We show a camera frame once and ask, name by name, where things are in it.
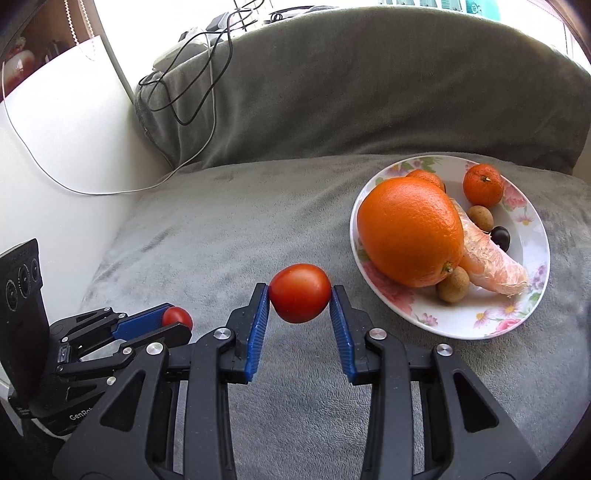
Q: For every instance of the white floral plate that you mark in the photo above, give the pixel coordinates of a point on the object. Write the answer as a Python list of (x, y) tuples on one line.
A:
[(528, 251)]

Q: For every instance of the small red cherry tomato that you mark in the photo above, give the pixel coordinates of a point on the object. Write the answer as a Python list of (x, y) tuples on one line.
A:
[(178, 317)]

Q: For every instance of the large orange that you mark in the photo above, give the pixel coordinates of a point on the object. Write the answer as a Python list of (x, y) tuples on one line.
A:
[(408, 230)]

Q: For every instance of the red and white vase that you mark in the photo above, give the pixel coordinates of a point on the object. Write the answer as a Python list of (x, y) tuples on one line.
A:
[(21, 60)]

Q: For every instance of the brown longan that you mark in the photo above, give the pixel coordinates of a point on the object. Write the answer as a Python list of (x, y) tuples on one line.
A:
[(480, 218), (452, 286)]

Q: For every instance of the light grey blanket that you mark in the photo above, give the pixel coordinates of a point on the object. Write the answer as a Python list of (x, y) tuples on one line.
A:
[(207, 230)]

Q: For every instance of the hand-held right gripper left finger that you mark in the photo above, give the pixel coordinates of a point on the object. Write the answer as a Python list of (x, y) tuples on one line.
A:
[(258, 327)]

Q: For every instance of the dark purple grape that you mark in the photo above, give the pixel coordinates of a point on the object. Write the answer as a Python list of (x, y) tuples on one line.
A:
[(500, 237)]

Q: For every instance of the small orange tangerine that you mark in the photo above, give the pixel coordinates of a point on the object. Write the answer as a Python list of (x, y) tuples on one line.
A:
[(425, 177), (482, 184)]

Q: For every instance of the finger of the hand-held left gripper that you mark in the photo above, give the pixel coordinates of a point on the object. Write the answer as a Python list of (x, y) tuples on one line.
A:
[(171, 337), (138, 323)]

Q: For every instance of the black power adapter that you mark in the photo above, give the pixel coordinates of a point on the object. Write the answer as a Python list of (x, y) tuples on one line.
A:
[(217, 22)]

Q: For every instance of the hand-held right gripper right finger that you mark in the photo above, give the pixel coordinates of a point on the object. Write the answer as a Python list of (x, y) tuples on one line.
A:
[(341, 332)]

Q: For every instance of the dark grey blanket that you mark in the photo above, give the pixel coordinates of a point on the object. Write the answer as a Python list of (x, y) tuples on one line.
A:
[(369, 92)]

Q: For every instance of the peeled pomelo segment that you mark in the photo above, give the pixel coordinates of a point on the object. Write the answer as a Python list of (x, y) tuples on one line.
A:
[(489, 267)]

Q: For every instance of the white cabinet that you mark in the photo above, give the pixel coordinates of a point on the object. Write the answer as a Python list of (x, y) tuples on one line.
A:
[(69, 115)]

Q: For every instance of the black thermos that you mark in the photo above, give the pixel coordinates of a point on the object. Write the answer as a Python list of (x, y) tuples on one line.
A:
[(54, 53)]

